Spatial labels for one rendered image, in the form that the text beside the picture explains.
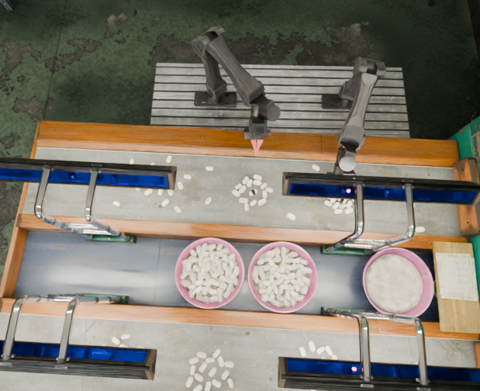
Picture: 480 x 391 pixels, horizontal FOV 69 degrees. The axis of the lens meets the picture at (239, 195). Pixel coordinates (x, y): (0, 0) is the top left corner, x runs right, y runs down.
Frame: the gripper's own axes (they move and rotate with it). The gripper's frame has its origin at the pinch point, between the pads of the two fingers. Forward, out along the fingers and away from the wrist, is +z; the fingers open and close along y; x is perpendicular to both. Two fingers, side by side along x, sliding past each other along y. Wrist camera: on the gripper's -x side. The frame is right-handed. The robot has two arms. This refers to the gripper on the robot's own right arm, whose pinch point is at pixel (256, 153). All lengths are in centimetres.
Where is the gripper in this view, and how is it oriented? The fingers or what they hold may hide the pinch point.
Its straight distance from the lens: 139.1
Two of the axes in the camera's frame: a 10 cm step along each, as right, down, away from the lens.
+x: 0.4, -4.1, 9.1
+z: -0.4, 9.1, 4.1
